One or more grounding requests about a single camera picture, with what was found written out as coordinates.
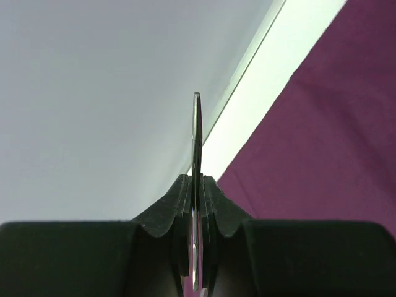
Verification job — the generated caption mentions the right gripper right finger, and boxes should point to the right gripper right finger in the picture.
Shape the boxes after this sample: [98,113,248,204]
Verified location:
[199,176,395,296]

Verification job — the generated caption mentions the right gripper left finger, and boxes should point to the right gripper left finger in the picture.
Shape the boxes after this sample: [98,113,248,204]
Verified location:
[1,175,191,296]

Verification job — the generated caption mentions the purple cloth wrap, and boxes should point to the purple cloth wrap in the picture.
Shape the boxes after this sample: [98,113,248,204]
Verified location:
[219,1,395,230]

